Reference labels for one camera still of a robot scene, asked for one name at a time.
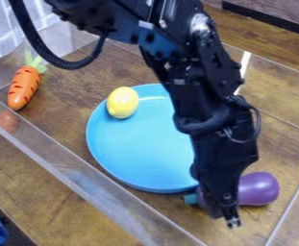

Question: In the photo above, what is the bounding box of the black braided cable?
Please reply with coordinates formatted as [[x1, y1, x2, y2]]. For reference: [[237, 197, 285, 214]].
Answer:
[[7, 0, 111, 71]]

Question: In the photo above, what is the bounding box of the clear acrylic barrier wall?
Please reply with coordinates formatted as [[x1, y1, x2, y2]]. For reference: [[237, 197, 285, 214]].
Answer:
[[0, 0, 299, 246]]

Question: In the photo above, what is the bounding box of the orange toy carrot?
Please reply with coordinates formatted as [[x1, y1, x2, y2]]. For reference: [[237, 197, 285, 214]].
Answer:
[[7, 50, 47, 111]]

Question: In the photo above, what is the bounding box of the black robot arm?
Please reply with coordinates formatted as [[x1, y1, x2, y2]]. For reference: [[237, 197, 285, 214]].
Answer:
[[44, 0, 262, 228]]

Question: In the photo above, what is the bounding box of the white checkered curtain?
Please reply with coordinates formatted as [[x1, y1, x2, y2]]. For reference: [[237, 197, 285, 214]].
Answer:
[[0, 0, 72, 58]]

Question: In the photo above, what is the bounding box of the purple toy eggplant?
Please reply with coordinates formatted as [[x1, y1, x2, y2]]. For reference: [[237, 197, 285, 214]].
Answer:
[[183, 171, 281, 209]]

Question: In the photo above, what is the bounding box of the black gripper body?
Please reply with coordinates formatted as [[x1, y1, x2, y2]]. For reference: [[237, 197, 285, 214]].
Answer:
[[174, 99, 261, 209]]

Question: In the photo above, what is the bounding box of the blue round tray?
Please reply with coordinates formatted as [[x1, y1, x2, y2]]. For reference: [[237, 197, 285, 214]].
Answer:
[[86, 84, 198, 193]]

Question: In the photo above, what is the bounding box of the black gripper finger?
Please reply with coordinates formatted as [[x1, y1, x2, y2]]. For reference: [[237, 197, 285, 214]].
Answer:
[[199, 185, 223, 219], [222, 205, 242, 229]]

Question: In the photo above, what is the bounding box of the yellow toy lemon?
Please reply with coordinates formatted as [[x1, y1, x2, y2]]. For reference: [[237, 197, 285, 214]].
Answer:
[[107, 86, 141, 119]]

